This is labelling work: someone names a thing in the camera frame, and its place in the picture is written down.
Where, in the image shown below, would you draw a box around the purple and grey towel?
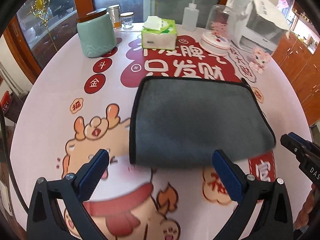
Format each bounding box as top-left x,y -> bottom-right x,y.
129,76 -> 276,168

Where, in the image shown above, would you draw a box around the brown wooden cabinet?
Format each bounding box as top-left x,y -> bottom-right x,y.
272,0 -> 319,125

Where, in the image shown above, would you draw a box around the pink plush dragon toy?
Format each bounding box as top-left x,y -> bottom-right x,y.
249,47 -> 271,74

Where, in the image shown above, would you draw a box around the pink cartoon printed tablecloth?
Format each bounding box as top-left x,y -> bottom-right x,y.
10,23 -> 311,239

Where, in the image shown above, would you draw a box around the red lidded plastic jar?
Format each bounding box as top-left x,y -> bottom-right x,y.
1,90 -> 12,113

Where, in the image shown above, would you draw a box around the white appliance with cloth cover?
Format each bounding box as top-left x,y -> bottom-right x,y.
226,0 -> 290,54

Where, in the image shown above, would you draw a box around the glass dome pink figurine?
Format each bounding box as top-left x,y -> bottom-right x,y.
199,4 -> 232,56

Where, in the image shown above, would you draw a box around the white squeeze bottle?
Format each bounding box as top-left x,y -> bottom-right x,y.
182,0 -> 199,31

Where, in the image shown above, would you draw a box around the green tissue box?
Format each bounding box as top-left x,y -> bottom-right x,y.
141,16 -> 177,50

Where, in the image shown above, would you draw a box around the green ceramic canister wooden lid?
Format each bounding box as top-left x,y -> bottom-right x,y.
76,8 -> 117,58

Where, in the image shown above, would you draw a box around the glass sliding door gold ornaments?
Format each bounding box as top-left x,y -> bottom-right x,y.
3,0 -> 227,83

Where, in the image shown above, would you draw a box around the small clear glass jar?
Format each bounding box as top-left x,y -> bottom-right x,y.
120,12 -> 134,29

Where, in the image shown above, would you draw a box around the tall glass jar metal lid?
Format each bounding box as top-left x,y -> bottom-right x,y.
108,4 -> 121,29

